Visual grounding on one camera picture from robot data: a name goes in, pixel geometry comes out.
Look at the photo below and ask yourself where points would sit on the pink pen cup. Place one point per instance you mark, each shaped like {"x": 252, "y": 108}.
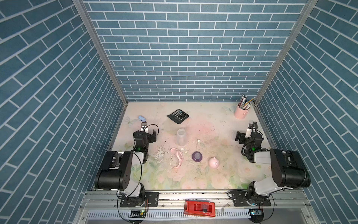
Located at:
{"x": 241, "y": 113}

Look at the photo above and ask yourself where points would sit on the pink bottle cap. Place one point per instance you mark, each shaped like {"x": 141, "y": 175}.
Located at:
{"x": 213, "y": 162}

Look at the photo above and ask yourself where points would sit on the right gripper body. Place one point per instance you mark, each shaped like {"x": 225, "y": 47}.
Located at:
{"x": 242, "y": 136}

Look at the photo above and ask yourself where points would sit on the purple collar with nipple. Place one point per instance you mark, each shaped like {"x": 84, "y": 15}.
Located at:
{"x": 197, "y": 156}

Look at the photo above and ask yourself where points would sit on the red box on rail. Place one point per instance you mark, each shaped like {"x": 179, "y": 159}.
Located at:
{"x": 199, "y": 208}

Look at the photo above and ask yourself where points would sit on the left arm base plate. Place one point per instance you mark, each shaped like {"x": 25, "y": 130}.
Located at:
{"x": 131, "y": 202}

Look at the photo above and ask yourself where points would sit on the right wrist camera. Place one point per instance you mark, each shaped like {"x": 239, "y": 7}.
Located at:
{"x": 249, "y": 131}

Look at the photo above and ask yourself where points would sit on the aluminium front rail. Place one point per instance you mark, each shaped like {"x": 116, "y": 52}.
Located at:
{"x": 175, "y": 199}

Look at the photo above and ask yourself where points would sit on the small blue eraser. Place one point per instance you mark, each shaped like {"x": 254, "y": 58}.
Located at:
{"x": 141, "y": 118}

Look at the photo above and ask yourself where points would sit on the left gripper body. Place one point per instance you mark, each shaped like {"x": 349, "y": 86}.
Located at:
{"x": 141, "y": 134}

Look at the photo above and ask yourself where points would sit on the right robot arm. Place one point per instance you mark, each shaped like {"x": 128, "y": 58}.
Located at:
{"x": 288, "y": 171}

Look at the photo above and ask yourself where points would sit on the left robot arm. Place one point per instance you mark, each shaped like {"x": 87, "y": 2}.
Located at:
{"x": 115, "y": 173}

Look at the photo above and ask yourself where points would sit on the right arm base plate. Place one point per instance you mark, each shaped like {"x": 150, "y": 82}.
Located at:
{"x": 242, "y": 198}

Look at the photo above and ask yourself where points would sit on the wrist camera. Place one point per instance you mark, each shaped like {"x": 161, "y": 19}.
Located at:
{"x": 144, "y": 127}
{"x": 249, "y": 131}

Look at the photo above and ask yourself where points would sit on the clear baby bottle body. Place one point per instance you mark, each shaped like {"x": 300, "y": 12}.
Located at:
{"x": 181, "y": 137}

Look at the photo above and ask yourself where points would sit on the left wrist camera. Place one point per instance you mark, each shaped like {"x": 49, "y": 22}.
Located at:
{"x": 144, "y": 127}

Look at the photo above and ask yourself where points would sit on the black calculator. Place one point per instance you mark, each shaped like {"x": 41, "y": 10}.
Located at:
{"x": 178, "y": 116}

